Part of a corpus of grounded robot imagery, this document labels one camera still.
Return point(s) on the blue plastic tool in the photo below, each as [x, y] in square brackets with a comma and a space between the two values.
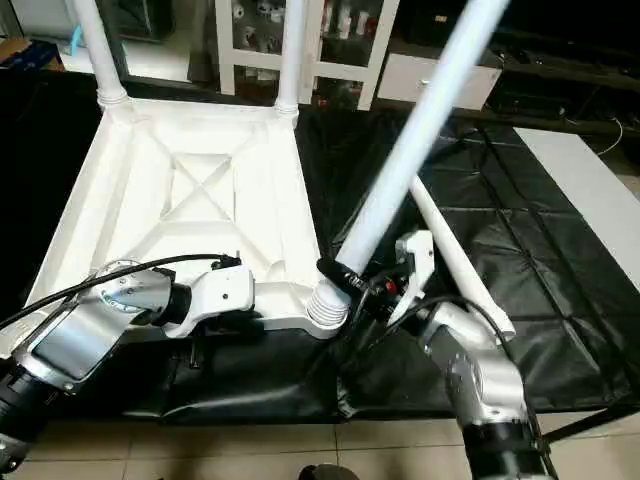
[76, 40]

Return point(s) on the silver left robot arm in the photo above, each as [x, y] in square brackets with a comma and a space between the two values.
[90, 335]

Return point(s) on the white plastic table top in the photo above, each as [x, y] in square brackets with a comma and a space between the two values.
[200, 200]

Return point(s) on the white drawer unit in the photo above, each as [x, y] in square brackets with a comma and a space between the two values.
[420, 78]

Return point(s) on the black stand leg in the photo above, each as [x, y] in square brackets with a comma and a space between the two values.
[590, 425]

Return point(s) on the white flat board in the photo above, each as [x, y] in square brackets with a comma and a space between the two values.
[590, 190]

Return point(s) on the black work mat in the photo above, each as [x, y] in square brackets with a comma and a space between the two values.
[470, 180]

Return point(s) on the brown cardboard box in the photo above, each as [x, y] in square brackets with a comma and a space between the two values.
[25, 52]

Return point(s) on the white glass-door cabinet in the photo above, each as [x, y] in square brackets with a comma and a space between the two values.
[340, 45]

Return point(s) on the white plastic table leg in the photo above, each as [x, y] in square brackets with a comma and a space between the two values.
[455, 245]
[100, 55]
[290, 55]
[420, 130]

